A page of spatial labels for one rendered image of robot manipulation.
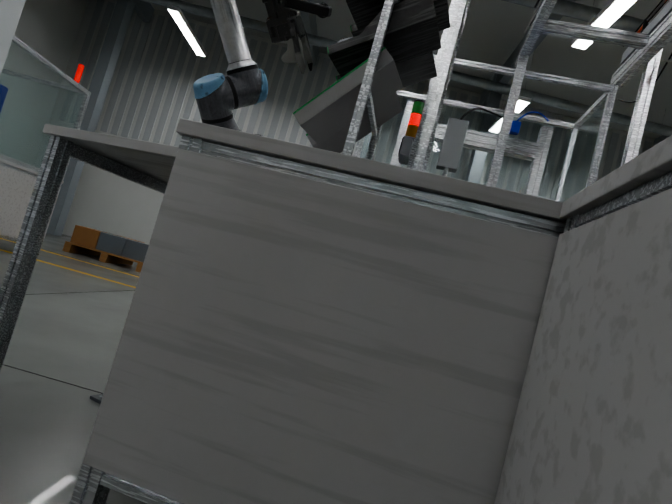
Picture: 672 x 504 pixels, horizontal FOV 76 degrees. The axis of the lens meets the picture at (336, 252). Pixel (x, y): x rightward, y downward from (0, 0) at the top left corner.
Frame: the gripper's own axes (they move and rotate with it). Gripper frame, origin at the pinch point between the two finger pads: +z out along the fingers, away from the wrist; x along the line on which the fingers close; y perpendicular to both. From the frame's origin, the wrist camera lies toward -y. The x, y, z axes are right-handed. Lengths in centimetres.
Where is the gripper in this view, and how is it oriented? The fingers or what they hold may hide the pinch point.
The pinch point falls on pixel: (308, 68)
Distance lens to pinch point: 132.1
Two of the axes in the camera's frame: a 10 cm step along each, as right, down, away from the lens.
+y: -9.5, 1.4, 2.8
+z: 2.5, 8.7, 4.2
